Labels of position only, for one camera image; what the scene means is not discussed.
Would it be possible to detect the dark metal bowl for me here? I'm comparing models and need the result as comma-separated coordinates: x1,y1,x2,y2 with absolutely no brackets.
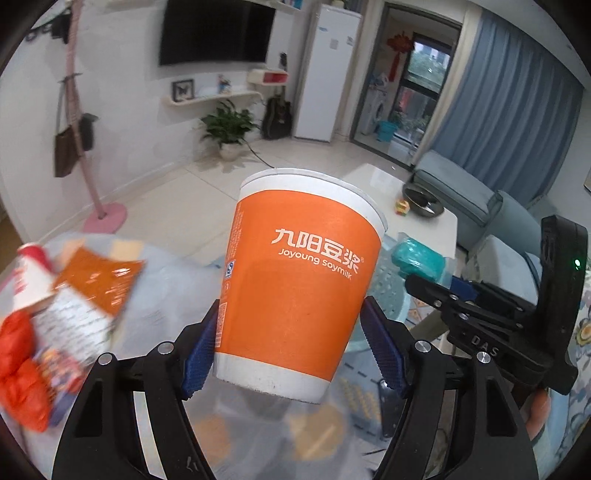
403,183,445,217

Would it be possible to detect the white washing machine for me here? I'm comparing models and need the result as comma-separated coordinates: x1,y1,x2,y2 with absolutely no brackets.
362,88,393,136

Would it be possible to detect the potted green plant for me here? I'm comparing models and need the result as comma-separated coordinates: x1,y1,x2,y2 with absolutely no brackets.
199,99,260,161

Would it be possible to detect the pink coat rack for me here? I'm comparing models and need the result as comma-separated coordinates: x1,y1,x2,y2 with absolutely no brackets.
25,0,127,234

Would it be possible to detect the black floor cable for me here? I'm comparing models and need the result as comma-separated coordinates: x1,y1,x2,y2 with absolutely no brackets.
245,141,278,169

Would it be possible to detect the red and white cup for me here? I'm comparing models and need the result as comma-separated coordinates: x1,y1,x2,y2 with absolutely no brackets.
11,244,58,315

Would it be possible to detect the light blue plastic basket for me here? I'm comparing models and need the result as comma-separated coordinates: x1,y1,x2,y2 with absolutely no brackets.
367,233,457,324

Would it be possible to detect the orange-red plastic bag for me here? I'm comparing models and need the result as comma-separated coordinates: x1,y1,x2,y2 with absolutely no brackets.
0,310,51,433

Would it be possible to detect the black acoustic guitar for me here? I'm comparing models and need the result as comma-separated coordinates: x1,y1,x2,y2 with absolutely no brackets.
262,53,293,140

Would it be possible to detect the white standing air conditioner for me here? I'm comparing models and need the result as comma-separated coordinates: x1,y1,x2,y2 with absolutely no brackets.
294,4,363,143

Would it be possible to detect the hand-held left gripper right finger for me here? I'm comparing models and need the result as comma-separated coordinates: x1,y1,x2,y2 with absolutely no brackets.
362,295,541,480

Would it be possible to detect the red knot ornament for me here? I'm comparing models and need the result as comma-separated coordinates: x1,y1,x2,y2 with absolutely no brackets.
387,31,413,79

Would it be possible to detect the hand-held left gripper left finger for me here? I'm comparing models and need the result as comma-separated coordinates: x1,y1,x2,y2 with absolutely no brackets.
51,299,222,480

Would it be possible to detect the small black bag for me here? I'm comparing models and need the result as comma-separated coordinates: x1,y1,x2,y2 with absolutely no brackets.
79,113,100,151

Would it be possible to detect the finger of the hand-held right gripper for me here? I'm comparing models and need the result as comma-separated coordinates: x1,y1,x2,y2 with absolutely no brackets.
450,276,537,320
405,274,533,334

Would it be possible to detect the black wall television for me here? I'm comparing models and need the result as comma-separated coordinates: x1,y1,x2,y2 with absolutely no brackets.
159,0,276,66

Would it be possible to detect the orange snack packet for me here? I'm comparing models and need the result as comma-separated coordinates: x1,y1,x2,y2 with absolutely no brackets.
51,247,146,317

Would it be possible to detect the teal plastic bag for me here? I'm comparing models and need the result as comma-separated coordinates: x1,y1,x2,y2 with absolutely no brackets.
392,242,448,282

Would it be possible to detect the orange paper cup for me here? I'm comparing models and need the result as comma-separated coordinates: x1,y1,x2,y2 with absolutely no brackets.
213,168,387,403

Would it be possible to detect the brown tote bag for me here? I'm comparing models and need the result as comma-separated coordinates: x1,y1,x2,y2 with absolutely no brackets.
54,78,84,178

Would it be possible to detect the person's right hand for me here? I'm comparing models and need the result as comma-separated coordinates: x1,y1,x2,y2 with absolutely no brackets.
519,388,552,446

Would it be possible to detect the blue-grey sofa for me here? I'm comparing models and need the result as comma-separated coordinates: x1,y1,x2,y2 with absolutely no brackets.
412,150,555,282

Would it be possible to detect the curved white wall shelf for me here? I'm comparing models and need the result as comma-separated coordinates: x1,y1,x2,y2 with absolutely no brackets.
161,91,264,108

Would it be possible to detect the white coffee table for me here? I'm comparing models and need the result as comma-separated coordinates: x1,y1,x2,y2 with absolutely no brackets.
344,162,459,259

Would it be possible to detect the white printed paper box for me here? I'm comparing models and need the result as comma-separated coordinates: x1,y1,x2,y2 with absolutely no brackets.
32,286,116,367

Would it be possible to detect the blue curtain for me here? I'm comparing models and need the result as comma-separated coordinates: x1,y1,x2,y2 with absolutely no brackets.
438,9,585,204

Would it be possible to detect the white and red wall box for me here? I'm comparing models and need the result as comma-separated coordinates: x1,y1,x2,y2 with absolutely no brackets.
248,68,289,87

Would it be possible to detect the balcony window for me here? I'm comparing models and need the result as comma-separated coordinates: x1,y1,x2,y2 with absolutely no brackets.
397,31,451,139

